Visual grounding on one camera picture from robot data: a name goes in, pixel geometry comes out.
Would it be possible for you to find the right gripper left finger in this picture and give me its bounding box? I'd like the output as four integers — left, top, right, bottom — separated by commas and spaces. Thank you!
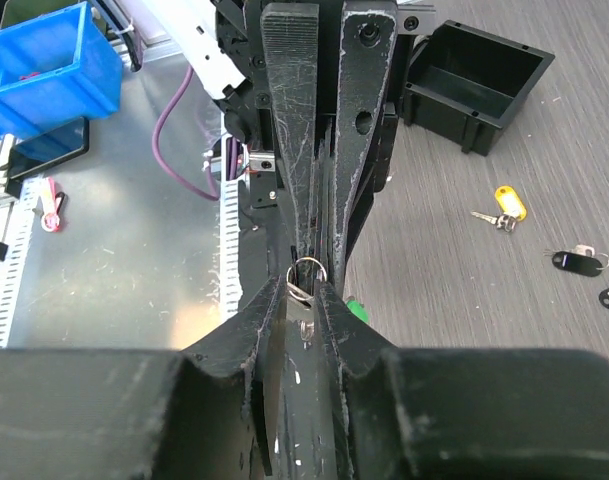
0, 277, 286, 479

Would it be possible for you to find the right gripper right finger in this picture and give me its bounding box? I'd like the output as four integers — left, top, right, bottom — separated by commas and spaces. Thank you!
314, 282, 609, 479

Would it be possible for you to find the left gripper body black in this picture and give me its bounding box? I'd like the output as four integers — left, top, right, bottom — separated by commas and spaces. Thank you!
213, 0, 400, 211

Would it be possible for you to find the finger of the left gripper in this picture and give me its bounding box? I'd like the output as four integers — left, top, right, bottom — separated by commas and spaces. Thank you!
260, 2, 318, 257
331, 9, 397, 290

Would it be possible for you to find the metal keyring holder red grip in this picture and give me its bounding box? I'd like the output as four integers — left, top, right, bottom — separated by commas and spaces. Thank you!
271, 255, 364, 479

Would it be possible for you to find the green tag key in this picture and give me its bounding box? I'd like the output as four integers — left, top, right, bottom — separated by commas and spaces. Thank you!
345, 296, 369, 324

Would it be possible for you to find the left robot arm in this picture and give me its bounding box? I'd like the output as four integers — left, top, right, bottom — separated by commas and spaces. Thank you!
98, 1, 413, 289

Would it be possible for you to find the black plastic bin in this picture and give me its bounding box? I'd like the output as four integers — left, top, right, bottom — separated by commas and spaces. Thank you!
402, 20, 555, 156

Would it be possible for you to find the black tablet device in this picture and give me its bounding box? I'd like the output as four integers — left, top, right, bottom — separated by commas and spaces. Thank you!
8, 117, 90, 181

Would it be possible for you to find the yellow tag key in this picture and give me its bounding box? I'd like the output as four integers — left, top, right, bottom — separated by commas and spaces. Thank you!
471, 185, 528, 233

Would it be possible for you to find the black tag key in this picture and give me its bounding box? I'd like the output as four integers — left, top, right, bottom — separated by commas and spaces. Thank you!
544, 244, 609, 278

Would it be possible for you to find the blue plastic bin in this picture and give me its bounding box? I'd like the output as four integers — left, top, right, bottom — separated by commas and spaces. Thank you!
0, 2, 123, 139

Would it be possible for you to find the white slotted cable duct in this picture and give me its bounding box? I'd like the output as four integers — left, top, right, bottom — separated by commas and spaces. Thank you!
219, 180, 243, 323

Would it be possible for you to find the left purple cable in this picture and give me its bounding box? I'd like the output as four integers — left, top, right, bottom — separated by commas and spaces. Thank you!
151, 64, 221, 202

